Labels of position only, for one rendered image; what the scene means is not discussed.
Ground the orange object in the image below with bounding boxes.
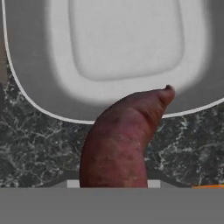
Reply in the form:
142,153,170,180
192,184,224,189

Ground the reddish brown sweet potato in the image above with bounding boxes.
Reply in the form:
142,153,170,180
79,84,177,189

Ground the white tupperware container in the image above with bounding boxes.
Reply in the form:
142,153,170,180
1,0,224,125

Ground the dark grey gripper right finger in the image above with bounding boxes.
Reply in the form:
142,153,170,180
144,169,192,189

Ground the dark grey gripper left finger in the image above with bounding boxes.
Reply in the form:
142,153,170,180
40,170,81,189

